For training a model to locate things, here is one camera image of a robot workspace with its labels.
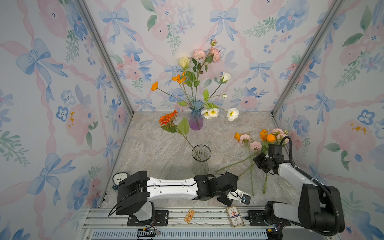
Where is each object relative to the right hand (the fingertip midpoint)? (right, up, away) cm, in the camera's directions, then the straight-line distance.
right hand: (254, 158), depth 91 cm
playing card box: (-16, -25, -18) cm, 35 cm away
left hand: (-16, -8, -20) cm, 27 cm away
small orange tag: (-39, -25, -17) cm, 49 cm away
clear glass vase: (-33, +5, -15) cm, 37 cm away
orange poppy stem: (-45, +48, -1) cm, 66 cm away
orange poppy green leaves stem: (+14, +11, +11) cm, 21 cm away
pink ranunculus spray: (+19, +13, +7) cm, 24 cm away
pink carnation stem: (+3, +7, +5) cm, 9 cm away
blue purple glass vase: (-35, +25, +11) cm, 44 cm away
